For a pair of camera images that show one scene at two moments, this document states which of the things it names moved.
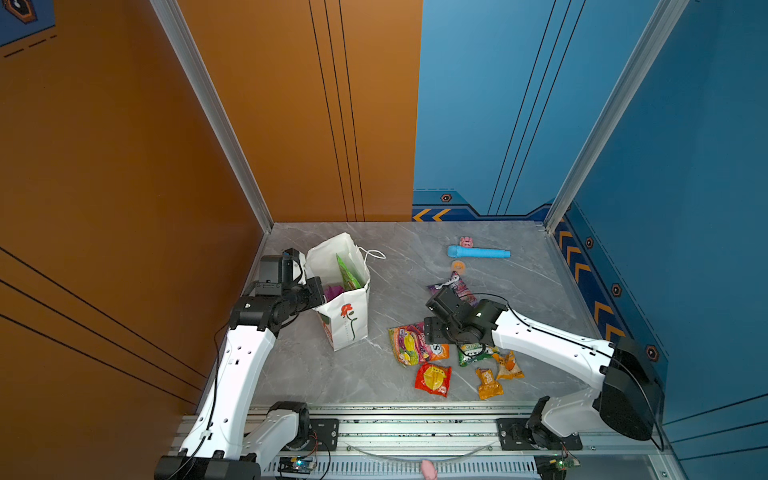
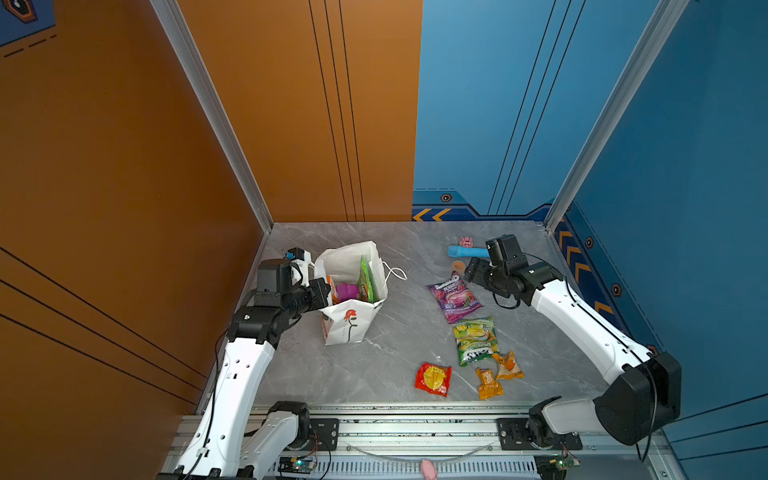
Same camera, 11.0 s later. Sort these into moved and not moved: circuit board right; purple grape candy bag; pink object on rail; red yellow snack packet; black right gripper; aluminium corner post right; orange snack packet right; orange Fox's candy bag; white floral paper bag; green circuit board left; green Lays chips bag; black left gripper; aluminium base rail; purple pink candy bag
Moved: green Lays chips bag; orange Fox's candy bag; purple grape candy bag; black right gripper; white floral paper bag
Not moved: aluminium base rail; circuit board right; orange snack packet right; green circuit board left; black left gripper; purple pink candy bag; aluminium corner post right; pink object on rail; red yellow snack packet
